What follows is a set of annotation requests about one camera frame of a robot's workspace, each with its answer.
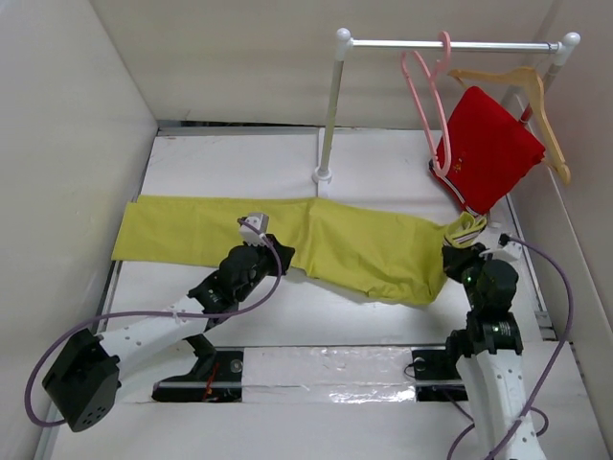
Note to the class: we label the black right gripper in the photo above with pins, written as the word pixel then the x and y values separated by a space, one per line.
pixel 455 257

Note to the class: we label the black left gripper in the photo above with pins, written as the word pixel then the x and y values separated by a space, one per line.
pixel 267 251

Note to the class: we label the yellow-green trousers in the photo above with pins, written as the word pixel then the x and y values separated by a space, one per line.
pixel 384 255

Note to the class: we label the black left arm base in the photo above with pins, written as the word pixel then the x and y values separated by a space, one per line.
pixel 215 376

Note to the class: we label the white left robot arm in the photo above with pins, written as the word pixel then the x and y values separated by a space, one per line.
pixel 88 373

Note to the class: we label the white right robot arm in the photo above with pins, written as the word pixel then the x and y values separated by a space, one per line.
pixel 487 353

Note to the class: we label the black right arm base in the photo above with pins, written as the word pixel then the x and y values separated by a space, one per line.
pixel 434 376

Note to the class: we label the wooden hanger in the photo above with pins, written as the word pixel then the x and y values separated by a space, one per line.
pixel 527 79

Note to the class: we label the red folded shorts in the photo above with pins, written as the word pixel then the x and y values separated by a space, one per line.
pixel 490 152

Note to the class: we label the white metal clothes rack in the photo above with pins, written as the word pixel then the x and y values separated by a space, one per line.
pixel 434 59

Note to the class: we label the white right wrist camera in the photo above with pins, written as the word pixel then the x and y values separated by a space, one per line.
pixel 507 250

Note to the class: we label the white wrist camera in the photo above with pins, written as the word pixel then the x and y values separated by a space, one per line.
pixel 507 250
pixel 252 229

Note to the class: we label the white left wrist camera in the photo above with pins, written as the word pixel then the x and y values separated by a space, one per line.
pixel 252 229

